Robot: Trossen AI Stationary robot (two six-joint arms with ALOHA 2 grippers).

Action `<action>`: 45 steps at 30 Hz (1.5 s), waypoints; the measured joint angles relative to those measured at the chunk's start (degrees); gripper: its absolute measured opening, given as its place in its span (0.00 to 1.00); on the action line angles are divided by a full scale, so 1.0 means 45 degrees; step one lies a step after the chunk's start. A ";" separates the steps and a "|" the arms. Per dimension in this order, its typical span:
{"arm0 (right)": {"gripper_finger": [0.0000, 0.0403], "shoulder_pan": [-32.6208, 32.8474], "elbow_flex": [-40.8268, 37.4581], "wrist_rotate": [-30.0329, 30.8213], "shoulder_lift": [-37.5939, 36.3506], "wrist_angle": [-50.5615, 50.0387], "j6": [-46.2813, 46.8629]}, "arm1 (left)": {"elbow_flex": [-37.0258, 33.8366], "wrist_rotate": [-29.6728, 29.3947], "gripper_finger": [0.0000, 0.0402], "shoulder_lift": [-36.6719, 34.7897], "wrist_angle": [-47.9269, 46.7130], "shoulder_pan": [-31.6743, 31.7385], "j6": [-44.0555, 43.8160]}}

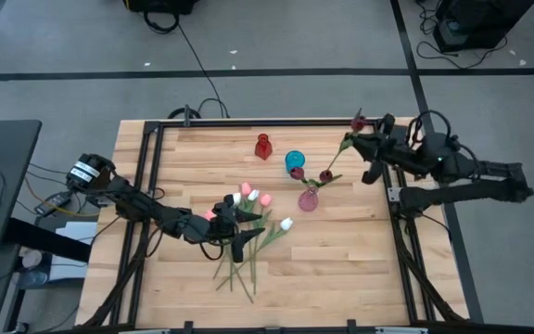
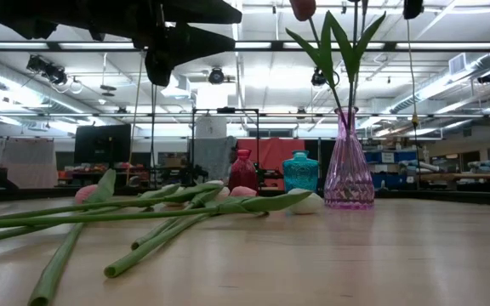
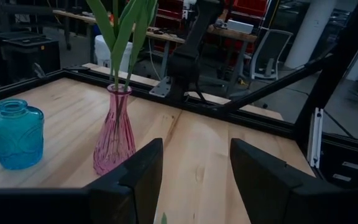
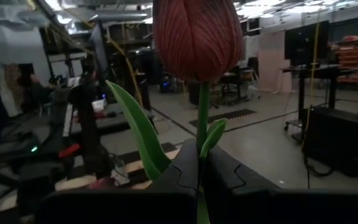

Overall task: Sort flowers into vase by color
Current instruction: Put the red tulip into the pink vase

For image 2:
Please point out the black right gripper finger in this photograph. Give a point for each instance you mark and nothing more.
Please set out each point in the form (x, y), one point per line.
(413, 8)

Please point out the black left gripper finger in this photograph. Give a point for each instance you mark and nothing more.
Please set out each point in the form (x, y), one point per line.
(198, 44)
(202, 12)

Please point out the dark red tulip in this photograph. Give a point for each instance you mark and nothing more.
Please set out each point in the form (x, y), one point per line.
(303, 8)
(368, 38)
(343, 47)

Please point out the pink tulip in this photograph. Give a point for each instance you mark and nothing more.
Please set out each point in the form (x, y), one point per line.
(143, 253)
(59, 259)
(151, 234)

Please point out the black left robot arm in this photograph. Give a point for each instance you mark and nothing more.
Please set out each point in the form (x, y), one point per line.
(79, 15)

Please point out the red glass vase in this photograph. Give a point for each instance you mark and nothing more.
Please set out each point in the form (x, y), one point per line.
(243, 172)

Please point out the teal glass vase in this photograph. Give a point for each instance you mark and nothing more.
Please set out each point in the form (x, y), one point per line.
(300, 172)

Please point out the purple glass vase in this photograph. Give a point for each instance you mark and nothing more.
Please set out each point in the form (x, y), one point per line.
(349, 183)

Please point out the black ceiling spotlight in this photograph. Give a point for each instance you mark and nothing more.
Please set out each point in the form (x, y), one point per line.
(318, 78)
(216, 76)

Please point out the black monitor screen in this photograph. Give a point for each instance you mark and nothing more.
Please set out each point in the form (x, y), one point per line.
(100, 144)

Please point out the grey hanging cloth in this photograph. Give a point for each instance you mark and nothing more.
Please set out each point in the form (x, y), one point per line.
(213, 157)

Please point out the black track light cluster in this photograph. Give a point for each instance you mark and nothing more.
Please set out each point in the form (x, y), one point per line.
(47, 70)

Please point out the cluttered black workbench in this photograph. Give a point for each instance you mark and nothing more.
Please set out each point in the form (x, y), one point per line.
(100, 174)

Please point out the orange red partition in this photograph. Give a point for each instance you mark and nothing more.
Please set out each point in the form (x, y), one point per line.
(272, 153)

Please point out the blue storage shelf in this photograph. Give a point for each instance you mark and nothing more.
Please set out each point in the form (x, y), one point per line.
(398, 157)

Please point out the white board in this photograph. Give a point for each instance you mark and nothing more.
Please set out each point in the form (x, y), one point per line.
(28, 163)

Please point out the wooden background table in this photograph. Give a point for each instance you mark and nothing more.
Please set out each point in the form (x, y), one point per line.
(474, 176)

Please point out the black metal stand frame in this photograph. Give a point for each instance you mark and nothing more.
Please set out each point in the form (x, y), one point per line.
(247, 110)

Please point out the black ceiling camera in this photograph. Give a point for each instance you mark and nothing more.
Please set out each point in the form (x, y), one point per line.
(487, 77)

